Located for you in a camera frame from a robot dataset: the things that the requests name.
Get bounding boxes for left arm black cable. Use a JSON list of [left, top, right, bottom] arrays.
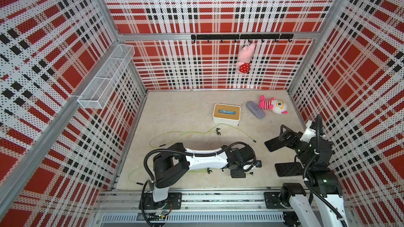
[[140, 141, 253, 227]]

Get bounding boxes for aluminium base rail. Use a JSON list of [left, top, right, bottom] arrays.
[[89, 187, 292, 227]]

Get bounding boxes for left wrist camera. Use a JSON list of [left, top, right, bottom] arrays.
[[253, 160, 262, 169]]

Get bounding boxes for silver-edged black smartphone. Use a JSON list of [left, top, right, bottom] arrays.
[[264, 137, 285, 152]]

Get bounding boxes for green wired earphones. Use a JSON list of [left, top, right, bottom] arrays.
[[127, 167, 212, 185], [148, 123, 257, 148]]

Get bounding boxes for grey glasses case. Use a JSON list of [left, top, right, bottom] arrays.
[[246, 101, 266, 119]]

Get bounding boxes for black hook rail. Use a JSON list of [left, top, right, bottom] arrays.
[[190, 33, 294, 42]]

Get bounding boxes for white tissue box wooden top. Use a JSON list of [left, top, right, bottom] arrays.
[[213, 104, 241, 126]]

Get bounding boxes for pink striped plush toy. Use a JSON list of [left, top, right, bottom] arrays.
[[259, 95, 288, 115]]

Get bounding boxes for white wire mesh basket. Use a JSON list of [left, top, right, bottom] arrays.
[[78, 44, 135, 109]]

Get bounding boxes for purple-edged black smartphone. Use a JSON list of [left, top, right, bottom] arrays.
[[275, 162, 304, 177]]

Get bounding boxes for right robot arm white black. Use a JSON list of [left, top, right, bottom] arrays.
[[278, 115, 348, 227]]

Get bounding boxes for pink pig plush hanging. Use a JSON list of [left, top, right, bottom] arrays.
[[236, 43, 256, 74]]

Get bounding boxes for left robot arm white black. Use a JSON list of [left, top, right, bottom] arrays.
[[144, 142, 262, 203]]

